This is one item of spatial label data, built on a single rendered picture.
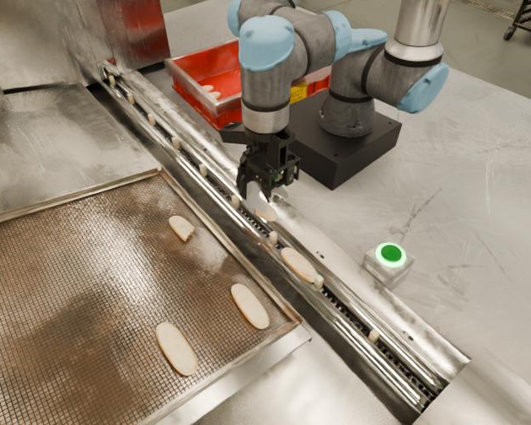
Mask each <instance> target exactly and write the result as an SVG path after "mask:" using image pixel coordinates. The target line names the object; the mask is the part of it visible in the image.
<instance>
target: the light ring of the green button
mask: <svg viewBox="0 0 531 425"><path fill-rule="evenodd" d="M384 245H395V244H390V243H385V244H381V245H380V246H379V247H378V248H377V251H376V255H377V258H378V259H379V261H381V262H382V263H383V264H384V265H386V266H391V267H396V266H401V265H402V264H403V263H404V262H405V253H404V251H403V250H402V249H401V248H400V247H399V246H398V245H396V246H397V247H399V248H400V249H401V251H402V258H401V260H400V261H399V262H395V263H391V262H388V261H386V260H384V259H383V258H382V256H381V255H380V251H381V249H382V247H383V246H384Z"/></svg>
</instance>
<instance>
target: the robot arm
mask: <svg viewBox="0 0 531 425"><path fill-rule="evenodd" d="M449 1H450V0H401V4H400V13H399V17H398V22H397V26H396V31H395V35H394V37H393V38H391V39H390V40H388V38H387V37H388V36H387V34H386V33H385V32H384V31H382V30H375V29H357V30H352V29H351V26H350V24H349V22H348V20H347V19H346V17H345V16H344V15H343V14H342V13H340V12H337V11H334V10H331V11H327V12H320V13H318V14H317V15H312V14H309V13H305V12H302V11H299V10H296V9H295V8H296V7H297V5H298V4H299V2H300V0H232V1H231V3H230V4H229V6H228V13H227V21H228V27H229V29H230V30H231V32H232V33H233V35H235V36H237V37H238V38H239V63H240V78H241V96H242V99H241V107H242V121H243V122H237V121H233V122H231V123H228V124H227V125H225V126H224V127H223V128H222V129H220V130H218V131H219V134H220V136H221V139H222V141H223V143H236V144H244V145H247V146H246V149H247V150H245V151H244V152H243V154H242V156H241V158H240V160H239V161H240V164H239V167H238V168H237V170H238V173H237V176H236V186H237V189H238V191H239V194H240V195H241V197H242V200H243V202H244V204H245V206H246V207H247V208H248V209H249V210H250V211H251V212H252V213H255V209H256V210H258V211H260V212H262V213H265V212H266V206H265V204H264V202H263V201H262V200H261V198H260V188H259V185H258V184H257V182H258V183H259V184H260V186H261V191H262V192H263V194H264V197H265V199H266V201H267V202H268V203H270V202H271V199H272V197H273V196H274V193H276V194H278V195H280V196H284V197H285V198H287V197H288V191H287V190H286V188H285V187H284V186H283V185H285V186H289V185H291V184H292V183H293V179H295V180H298V177H299V168H300V159H301V158H300V157H298V156H297V155H296V154H295V153H293V152H291V151H290V150H288V144H289V143H292V142H293V141H295V136H296V133H294V132H292V131H291V130H289V129H288V128H287V124H288V122H289V109H290V99H291V86H292V82H294V81H296V80H298V79H300V78H303V77H304V76H307V75H309V74H310V73H313V72H315V71H318V70H320V69H321V68H323V67H328V66H330V65H331V72H330V84H329V91H328V94H327V96H326V98H325V100H324V103H323V104H322V106H321V108H320V110H319V118H318V122H319V125H320V126H321V127H322V128H323V129H324V130H326V131H327V132H329V133H331V134H334V135H337V136H341V137H361V136H364V135H367V134H368V133H370V132H371V131H372V130H373V129H374V127H375V123H376V110H375V104H374V99H376V100H380V101H382V102H384V103H386V104H388V105H391V106H393V107H395V108H397V110H402V111H405V112H407V113H410V114H417V113H420V112H422V111H423V110H424V109H426V108H427V107H428V106H429V105H430V104H431V102H433V100H434V99H436V97H437V95H438V94H439V93H440V91H441V89H442V88H443V85H444V84H445V82H446V80H447V78H448V73H449V67H448V65H447V64H446V63H445V62H441V59H442V56H443V50H444V49H443V46H442V44H441V43H440V41H439V36H440V34H441V30H442V27H443V21H444V19H445V15H446V12H447V9H448V4H449ZM386 41H387V42H386ZM295 163H297V164H298V166H297V173H295V172H294V169H295Z"/></svg>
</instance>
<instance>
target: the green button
mask: <svg viewBox="0 0 531 425"><path fill-rule="evenodd" d="M380 255H381V256H382V258H383V259H384V260H386V261H388V262H391V263H395V262H399V261H400V260H401V257H402V251H401V249H400V248H399V247H397V246H396V245H384V246H383V247H382V249H381V251H380Z"/></svg>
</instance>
